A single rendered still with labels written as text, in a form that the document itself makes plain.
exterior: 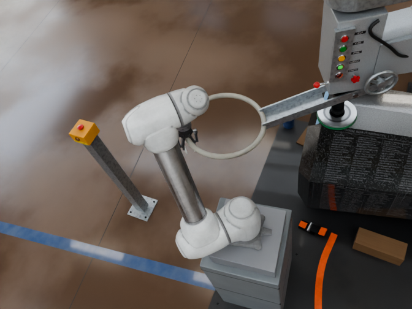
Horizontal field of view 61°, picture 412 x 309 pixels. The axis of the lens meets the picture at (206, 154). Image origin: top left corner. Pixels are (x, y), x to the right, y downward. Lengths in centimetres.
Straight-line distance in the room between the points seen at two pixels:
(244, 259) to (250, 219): 27
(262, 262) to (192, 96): 88
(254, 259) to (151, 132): 83
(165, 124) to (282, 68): 264
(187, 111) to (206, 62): 276
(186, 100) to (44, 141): 293
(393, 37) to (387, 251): 140
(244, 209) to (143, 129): 58
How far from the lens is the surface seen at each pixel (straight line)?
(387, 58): 183
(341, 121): 211
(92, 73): 443
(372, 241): 261
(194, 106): 119
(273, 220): 179
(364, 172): 217
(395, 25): 184
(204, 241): 152
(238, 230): 154
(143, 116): 120
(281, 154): 302
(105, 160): 238
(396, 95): 233
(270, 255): 173
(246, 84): 361
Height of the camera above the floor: 252
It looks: 54 degrees down
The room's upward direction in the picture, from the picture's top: 19 degrees counter-clockwise
